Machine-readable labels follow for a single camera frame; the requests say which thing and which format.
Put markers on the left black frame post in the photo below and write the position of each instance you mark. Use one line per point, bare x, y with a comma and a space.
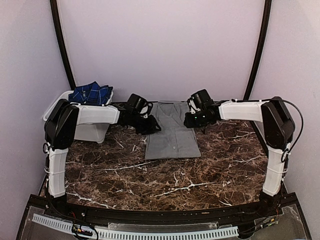
61, 43

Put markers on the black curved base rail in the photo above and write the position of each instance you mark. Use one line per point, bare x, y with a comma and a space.
239, 215

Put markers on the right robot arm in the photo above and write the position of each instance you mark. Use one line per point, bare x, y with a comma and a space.
278, 126

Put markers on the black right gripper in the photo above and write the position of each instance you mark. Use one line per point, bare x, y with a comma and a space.
189, 124

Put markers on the white slotted cable duct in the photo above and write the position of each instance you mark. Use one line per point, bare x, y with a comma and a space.
99, 233

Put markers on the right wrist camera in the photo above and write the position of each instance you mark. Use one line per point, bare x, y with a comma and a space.
199, 101

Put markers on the right black frame post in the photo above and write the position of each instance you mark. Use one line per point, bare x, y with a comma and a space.
259, 49

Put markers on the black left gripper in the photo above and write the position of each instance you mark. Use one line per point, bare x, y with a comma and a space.
151, 128

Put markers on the blue plaid shirt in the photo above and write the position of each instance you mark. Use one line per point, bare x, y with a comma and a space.
91, 94

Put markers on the white plastic bin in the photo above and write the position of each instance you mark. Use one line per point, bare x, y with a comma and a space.
87, 130

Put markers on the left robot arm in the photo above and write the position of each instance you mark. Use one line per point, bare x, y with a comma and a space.
60, 130

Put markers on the black frame post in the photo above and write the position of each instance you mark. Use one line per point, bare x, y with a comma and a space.
61, 43
259, 49

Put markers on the grey long sleeve shirt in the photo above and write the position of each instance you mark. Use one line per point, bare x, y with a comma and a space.
174, 140

